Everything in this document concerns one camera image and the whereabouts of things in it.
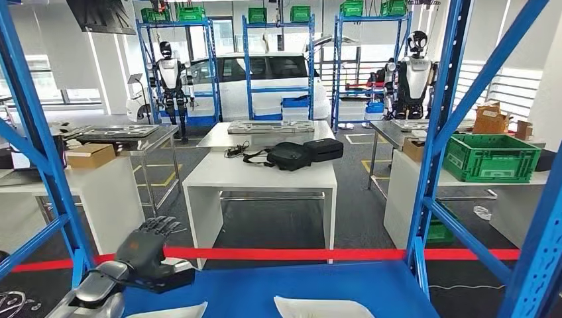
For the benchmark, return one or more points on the white car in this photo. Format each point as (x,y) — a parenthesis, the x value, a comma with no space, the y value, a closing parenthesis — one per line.
(232,101)

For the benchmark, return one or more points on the white table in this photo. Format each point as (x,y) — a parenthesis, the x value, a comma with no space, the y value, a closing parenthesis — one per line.
(110,202)
(404,197)
(246,175)

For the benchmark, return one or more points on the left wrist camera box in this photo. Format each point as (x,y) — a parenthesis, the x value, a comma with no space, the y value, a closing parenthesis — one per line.
(167,281)

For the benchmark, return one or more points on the green plastic crate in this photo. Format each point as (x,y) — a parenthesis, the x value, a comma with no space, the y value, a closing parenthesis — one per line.
(300,14)
(257,15)
(156,15)
(394,8)
(191,14)
(351,9)
(439,232)
(491,162)

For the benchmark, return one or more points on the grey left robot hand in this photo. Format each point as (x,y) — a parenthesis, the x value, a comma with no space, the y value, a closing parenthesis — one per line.
(140,254)

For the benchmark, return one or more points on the red barrier belt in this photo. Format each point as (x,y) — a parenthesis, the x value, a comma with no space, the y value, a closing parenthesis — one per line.
(44,264)
(285,253)

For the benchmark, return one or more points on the open cardboard box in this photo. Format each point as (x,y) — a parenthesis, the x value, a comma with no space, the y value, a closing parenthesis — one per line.
(489,120)

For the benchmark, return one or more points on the white black humanoid robot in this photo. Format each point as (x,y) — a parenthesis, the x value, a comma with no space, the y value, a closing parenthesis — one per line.
(415,74)
(169,72)

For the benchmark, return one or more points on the white curved plastic part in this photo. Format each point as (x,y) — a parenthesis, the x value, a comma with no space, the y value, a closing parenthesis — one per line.
(320,309)
(175,311)

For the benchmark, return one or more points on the black hard case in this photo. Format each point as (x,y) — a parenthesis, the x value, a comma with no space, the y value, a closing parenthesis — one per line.
(324,150)
(5,159)
(544,160)

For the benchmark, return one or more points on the black laptop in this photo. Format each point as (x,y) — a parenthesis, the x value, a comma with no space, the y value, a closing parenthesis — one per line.
(60,151)

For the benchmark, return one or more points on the clear plastic bag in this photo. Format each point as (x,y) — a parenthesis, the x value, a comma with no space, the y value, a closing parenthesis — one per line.
(482,213)

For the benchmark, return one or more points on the grey metal tray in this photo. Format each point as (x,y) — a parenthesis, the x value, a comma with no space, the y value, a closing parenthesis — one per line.
(270,127)
(118,131)

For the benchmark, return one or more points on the small cardboard box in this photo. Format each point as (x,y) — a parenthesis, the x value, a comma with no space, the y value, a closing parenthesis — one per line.
(524,131)

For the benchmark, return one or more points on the blue metal shelf rack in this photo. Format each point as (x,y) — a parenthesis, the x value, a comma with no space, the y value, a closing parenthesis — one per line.
(281,89)
(202,121)
(307,281)
(336,79)

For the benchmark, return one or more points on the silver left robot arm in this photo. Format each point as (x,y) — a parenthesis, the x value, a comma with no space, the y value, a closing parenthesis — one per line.
(94,285)

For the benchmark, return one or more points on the blue plastic bin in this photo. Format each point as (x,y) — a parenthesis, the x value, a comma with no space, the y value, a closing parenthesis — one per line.
(374,108)
(295,102)

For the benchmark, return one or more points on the black shoulder bag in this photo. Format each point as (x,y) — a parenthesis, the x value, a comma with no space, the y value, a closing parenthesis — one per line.
(287,156)

